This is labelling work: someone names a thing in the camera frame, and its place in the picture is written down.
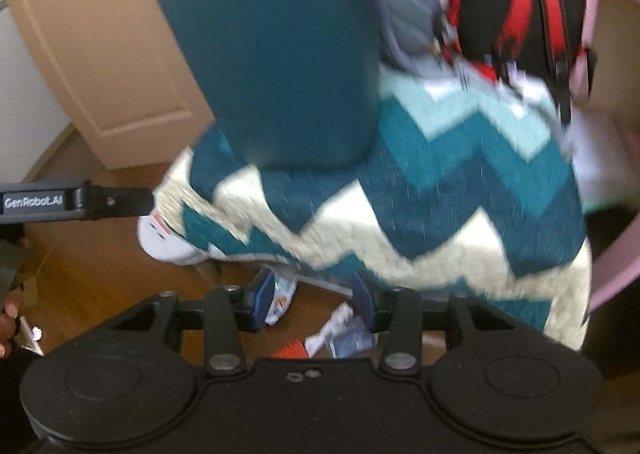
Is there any red black backpack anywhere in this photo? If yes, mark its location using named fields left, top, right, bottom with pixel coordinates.
left=442, top=0, right=599, bottom=125

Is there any teal plastic trash bin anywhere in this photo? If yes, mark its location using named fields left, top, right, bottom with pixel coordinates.
left=157, top=0, right=380, bottom=168

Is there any pink desk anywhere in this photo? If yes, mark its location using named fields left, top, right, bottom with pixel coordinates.
left=569, top=0, right=640, bottom=314

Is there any purple grey backpack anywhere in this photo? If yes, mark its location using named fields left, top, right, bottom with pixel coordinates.
left=378, top=0, right=444, bottom=79

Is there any beige wooden door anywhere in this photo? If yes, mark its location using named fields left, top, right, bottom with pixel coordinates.
left=8, top=0, right=213, bottom=170

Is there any white snack wrapper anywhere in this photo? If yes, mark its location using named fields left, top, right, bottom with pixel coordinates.
left=265, top=271, right=298, bottom=326

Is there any teal white chevron blanket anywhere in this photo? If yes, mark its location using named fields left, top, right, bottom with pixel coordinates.
left=154, top=65, right=591, bottom=349

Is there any person's left hand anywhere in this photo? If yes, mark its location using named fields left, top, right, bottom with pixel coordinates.
left=0, top=288, right=24, bottom=359

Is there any grey crumpled wrapper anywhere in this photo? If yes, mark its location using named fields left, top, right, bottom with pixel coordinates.
left=303, top=302, right=378, bottom=360

